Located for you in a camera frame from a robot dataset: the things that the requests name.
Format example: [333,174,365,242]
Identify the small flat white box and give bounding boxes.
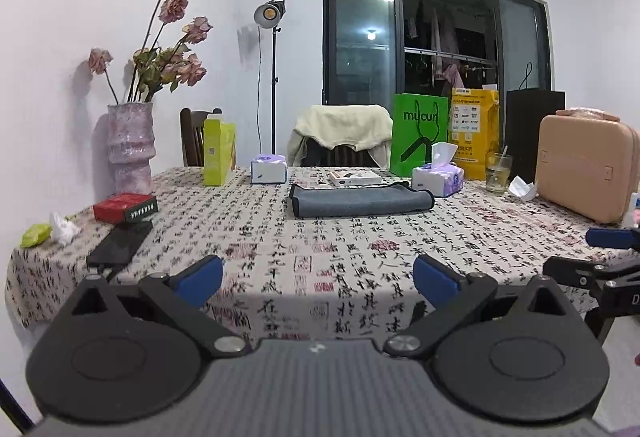
[328,170,382,187]

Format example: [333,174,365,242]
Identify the grey towel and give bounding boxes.
[289,182,435,219]

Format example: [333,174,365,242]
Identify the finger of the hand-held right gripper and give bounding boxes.
[542,256,640,292]
[585,226,640,250]

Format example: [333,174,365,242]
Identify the clear drinking glass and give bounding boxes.
[485,152,514,195]

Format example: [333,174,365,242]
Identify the blue white tissue box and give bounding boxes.
[250,154,289,185]

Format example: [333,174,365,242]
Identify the yellow paper bag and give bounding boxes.
[448,87,501,181]

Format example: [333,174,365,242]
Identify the calligraphy print tablecloth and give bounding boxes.
[5,166,640,349]

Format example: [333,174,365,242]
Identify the black framed sliding window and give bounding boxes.
[322,0,554,108]

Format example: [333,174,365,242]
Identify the red black box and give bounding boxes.
[93,192,159,224]

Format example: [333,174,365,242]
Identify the yellow-green carton box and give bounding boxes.
[202,113,237,187]

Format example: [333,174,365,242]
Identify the dark wooden chair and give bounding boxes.
[179,107,223,168]

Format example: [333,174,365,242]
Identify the crumpled white paper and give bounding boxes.
[508,176,539,201]

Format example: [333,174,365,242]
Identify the green paper shopping bag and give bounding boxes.
[389,93,449,178]

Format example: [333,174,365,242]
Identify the black paper bag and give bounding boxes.
[504,63,566,184]

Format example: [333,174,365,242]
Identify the pink ceramic vase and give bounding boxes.
[107,102,155,196]

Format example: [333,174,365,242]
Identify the dried pink roses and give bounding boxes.
[88,0,214,106]

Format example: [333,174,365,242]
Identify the black smartphone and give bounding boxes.
[85,221,154,269]

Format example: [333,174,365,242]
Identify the purple white tissue pack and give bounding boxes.
[411,142,466,198]

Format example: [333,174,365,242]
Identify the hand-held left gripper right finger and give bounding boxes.
[383,254,574,359]

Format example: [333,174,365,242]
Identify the studio light on stand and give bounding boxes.
[253,0,287,155]

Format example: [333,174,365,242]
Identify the crumpled white tissue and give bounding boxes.
[48,212,82,246]

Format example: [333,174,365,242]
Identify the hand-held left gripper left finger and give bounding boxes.
[65,255,249,359]

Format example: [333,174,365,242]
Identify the green crumpled wrapper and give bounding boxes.
[19,223,53,248]

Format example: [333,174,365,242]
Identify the pink hard carry case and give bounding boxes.
[534,113,640,225]

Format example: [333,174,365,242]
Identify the hanging clothes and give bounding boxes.
[405,0,468,88]

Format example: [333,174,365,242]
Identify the chair with cream garment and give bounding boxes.
[305,137,386,169]

